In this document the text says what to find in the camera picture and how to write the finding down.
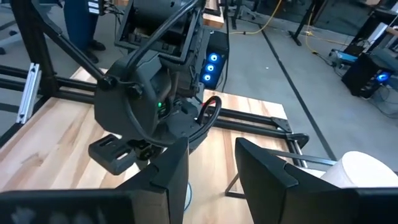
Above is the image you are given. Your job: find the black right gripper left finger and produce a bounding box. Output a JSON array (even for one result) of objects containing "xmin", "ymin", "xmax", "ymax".
[{"xmin": 116, "ymin": 136, "xmax": 190, "ymax": 224}]

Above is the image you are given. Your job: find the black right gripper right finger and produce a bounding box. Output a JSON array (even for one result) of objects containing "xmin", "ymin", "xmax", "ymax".
[{"xmin": 234, "ymin": 138, "xmax": 358, "ymax": 224}]

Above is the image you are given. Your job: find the white ribbed mug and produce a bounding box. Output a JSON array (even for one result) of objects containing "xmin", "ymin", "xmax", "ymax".
[{"xmin": 320, "ymin": 151, "xmax": 396, "ymax": 189}]

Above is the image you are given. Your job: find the black computer with blue lights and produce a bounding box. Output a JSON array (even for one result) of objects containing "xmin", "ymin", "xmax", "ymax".
[{"xmin": 200, "ymin": 29, "xmax": 230, "ymax": 91}]

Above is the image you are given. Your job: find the person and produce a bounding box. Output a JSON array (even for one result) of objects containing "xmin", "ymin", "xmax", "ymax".
[{"xmin": 63, "ymin": 0, "xmax": 107, "ymax": 65}]

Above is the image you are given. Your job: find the black computer with blue light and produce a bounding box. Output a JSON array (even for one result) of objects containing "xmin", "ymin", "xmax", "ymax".
[{"xmin": 341, "ymin": 52, "xmax": 393, "ymax": 100}]

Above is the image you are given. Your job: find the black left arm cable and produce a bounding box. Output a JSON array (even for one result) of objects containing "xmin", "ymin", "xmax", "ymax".
[{"xmin": 123, "ymin": 0, "xmax": 223, "ymax": 147}]

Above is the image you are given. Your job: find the black aluminium table frame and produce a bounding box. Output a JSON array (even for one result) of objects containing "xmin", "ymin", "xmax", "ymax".
[{"xmin": 0, "ymin": 0, "xmax": 310, "ymax": 150}]

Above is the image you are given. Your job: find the yellow cable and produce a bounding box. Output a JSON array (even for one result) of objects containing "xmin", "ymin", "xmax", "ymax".
[
  {"xmin": 303, "ymin": 12, "xmax": 351, "ymax": 57},
  {"xmin": 229, "ymin": 0, "xmax": 284, "ymax": 35}
]

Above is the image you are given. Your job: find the black desk frame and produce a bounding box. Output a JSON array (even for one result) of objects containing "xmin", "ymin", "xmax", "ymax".
[{"xmin": 287, "ymin": 0, "xmax": 326, "ymax": 47}]

